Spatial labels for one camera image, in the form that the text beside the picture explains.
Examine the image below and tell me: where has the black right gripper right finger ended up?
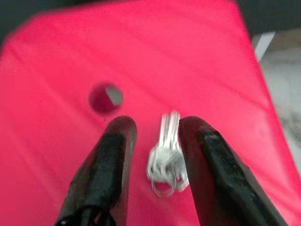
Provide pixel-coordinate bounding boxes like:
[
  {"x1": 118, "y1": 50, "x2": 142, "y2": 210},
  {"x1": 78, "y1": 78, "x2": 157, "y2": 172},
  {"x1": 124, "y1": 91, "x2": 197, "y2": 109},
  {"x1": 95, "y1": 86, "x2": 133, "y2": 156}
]
[{"x1": 178, "y1": 115, "x2": 289, "y2": 226}]

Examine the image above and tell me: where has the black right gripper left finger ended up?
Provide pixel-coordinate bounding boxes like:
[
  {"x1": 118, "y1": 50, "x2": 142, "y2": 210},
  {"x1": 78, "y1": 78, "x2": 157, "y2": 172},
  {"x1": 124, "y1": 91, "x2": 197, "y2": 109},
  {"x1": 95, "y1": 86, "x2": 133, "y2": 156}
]
[{"x1": 54, "y1": 115, "x2": 138, "y2": 226}]

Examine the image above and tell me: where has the silver key bunch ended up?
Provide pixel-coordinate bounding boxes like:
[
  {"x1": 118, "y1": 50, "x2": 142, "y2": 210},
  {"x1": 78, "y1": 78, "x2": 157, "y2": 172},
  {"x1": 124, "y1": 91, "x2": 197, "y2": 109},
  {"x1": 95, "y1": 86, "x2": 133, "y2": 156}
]
[{"x1": 146, "y1": 110, "x2": 190, "y2": 198}]

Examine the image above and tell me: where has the red plastic stool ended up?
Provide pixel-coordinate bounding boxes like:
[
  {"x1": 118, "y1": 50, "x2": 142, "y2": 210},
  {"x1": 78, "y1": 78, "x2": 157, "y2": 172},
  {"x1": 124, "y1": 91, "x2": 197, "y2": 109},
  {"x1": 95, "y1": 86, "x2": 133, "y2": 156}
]
[{"x1": 0, "y1": 0, "x2": 301, "y2": 226}]

